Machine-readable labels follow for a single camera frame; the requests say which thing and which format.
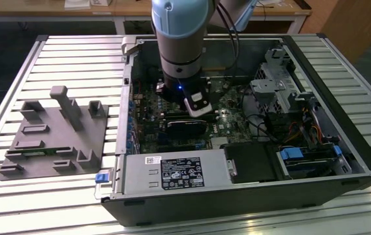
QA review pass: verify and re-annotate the green RAM stick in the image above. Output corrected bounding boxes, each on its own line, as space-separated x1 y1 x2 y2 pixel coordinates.
22 149 57 156

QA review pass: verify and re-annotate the orange wire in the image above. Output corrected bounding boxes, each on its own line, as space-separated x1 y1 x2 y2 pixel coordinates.
308 124 323 143

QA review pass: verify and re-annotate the green motherboard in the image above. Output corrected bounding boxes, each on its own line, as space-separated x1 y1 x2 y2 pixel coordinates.
129 78 261 155

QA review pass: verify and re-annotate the wooden desk white frame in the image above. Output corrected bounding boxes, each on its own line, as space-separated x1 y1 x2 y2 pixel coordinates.
0 0 312 35

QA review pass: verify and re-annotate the silver power supply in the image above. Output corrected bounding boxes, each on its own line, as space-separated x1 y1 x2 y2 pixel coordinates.
118 149 233 198

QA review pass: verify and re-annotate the grey metal drive cage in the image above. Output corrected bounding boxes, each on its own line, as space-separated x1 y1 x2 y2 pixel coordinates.
249 47 319 115

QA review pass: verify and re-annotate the grey parts rack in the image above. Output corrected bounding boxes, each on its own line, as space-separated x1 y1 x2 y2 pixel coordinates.
0 85 109 181

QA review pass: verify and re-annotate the silver chipset heatsink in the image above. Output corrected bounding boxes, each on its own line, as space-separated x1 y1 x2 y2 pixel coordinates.
212 137 229 148

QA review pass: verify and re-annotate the blue disk carrier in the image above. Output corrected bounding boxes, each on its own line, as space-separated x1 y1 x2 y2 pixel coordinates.
279 146 304 161

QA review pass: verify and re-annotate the black RAM slot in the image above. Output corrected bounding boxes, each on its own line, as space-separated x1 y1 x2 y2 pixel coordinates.
164 115 218 121
164 110 226 117

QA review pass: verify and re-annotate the black graphics card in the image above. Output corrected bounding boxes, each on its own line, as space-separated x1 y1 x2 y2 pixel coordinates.
166 119 208 138

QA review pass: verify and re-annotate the blue case latch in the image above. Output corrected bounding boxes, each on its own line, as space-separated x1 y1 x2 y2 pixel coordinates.
94 172 112 184

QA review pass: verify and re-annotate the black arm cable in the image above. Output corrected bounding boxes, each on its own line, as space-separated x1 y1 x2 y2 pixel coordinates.
216 0 240 74

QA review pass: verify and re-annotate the black open PC case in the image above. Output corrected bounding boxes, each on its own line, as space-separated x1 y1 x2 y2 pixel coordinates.
100 33 371 227

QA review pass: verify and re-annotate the wooden cabinet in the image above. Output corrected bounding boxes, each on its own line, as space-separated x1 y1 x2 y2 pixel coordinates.
301 0 371 64

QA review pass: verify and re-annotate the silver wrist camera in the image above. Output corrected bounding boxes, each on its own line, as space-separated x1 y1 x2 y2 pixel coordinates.
182 92 212 118

